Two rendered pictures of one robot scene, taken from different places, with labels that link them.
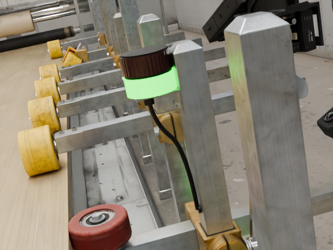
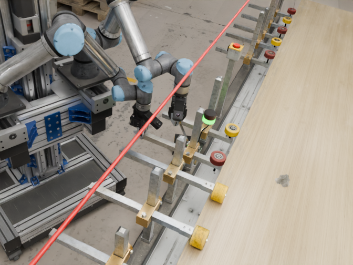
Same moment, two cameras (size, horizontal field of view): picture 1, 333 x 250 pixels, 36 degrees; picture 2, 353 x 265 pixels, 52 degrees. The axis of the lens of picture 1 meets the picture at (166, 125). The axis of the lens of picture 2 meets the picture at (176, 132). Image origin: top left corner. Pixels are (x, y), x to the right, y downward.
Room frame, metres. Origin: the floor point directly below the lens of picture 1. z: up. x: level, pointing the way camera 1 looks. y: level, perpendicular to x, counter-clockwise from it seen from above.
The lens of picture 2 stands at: (1.88, 0.44, 2.15)
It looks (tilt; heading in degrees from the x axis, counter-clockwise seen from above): 41 degrees down; 204
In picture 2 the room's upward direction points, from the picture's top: 10 degrees clockwise
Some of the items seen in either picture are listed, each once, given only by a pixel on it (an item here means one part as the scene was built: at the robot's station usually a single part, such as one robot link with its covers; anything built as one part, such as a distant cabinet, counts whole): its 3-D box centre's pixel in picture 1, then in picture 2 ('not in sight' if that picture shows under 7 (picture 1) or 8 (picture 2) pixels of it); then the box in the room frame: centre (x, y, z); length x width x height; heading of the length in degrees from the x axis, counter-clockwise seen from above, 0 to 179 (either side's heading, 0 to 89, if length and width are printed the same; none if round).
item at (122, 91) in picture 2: not in sight; (123, 91); (0.73, -0.40, 1.12); 0.11 x 0.11 x 0.08; 49
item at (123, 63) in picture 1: (145, 61); (210, 114); (0.59, 0.01, 1.10); 0.06 x 0.06 x 0.02
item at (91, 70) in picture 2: not in sight; (84, 63); (0.63, -0.73, 1.09); 0.15 x 0.15 x 0.10
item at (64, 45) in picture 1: (107, 36); not in sight; (2.37, 0.18, 0.95); 0.50 x 0.04 x 0.04; 98
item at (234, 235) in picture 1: (213, 235); (191, 151); (0.61, -0.03, 0.85); 0.14 x 0.06 x 0.05; 8
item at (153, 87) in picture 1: (150, 82); (209, 118); (0.59, 0.01, 1.08); 0.06 x 0.06 x 0.02
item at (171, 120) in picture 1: (166, 119); (174, 169); (0.86, 0.00, 0.95); 0.14 x 0.06 x 0.05; 8
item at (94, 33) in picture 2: not in sight; (85, 43); (0.63, -0.73, 1.21); 0.13 x 0.12 x 0.14; 167
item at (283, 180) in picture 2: not in sight; (284, 179); (0.56, 0.44, 0.91); 0.09 x 0.07 x 0.02; 164
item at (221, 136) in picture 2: not in sight; (196, 127); (0.39, -0.12, 0.82); 0.44 x 0.03 x 0.04; 98
